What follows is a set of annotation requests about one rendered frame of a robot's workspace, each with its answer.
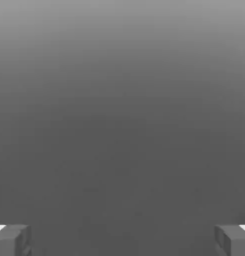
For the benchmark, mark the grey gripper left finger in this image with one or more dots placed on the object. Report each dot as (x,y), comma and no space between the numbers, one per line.
(8,241)

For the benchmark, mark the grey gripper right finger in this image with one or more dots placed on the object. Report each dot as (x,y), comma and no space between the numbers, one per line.
(237,242)

